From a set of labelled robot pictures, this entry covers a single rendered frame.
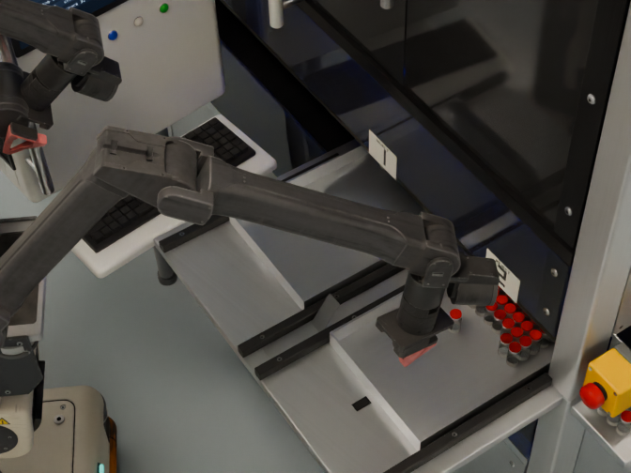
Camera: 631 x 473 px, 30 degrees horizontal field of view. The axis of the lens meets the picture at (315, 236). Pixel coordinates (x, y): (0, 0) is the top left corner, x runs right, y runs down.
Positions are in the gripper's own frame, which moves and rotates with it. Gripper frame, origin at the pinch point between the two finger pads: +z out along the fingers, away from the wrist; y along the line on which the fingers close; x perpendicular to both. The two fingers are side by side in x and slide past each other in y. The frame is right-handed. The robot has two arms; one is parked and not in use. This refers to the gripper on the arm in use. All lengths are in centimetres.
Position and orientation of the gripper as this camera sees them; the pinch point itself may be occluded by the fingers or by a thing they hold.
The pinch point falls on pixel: (404, 359)
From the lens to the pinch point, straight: 181.2
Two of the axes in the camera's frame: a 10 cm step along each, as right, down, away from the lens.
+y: 8.2, -3.2, 4.7
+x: -5.6, -6.3, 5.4
